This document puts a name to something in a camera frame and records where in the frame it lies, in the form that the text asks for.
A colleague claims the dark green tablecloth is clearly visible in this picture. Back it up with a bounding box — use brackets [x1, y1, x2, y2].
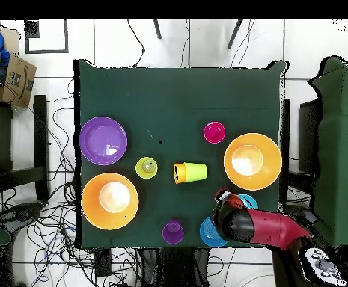
[73, 58, 290, 250]

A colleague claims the light blue opaque bowl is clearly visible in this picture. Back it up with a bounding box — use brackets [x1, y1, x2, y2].
[236, 194, 259, 210]

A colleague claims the tangle of floor cables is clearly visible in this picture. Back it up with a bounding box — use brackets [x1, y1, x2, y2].
[0, 78, 141, 287]

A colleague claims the black floor cable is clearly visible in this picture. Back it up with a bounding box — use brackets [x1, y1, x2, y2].
[127, 19, 146, 68]

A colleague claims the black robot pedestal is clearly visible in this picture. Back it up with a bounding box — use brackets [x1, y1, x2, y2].
[138, 247, 211, 287]

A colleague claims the purple cup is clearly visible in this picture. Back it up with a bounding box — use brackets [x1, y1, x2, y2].
[162, 217, 185, 245]

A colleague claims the purple bowl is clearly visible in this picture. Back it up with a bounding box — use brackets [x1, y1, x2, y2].
[79, 116, 129, 166]

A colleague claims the black square frame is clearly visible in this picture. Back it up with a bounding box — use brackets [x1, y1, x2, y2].
[23, 19, 70, 55]

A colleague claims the green cup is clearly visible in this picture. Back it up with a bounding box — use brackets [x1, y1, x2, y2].
[183, 161, 208, 183]

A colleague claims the black bench stand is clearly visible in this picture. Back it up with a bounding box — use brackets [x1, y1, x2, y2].
[0, 94, 50, 201]

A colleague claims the large orange bowl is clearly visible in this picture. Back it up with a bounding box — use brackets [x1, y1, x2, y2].
[81, 172, 140, 231]
[223, 132, 283, 191]

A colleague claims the red cup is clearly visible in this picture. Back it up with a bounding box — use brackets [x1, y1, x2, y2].
[203, 120, 227, 145]

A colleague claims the cardboard box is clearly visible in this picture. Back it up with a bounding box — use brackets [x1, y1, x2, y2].
[0, 55, 37, 109]

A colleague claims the black power brick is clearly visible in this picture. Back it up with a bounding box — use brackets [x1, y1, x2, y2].
[94, 247, 112, 277]

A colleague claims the translucent blue bowl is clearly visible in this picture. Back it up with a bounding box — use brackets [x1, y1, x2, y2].
[199, 216, 229, 248]

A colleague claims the black monitor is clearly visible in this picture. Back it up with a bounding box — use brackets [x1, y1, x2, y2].
[298, 99, 323, 175]

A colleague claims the orange cup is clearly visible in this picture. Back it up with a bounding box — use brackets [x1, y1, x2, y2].
[172, 162, 187, 185]

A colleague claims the yellow cup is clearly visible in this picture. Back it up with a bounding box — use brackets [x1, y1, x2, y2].
[135, 156, 159, 180]

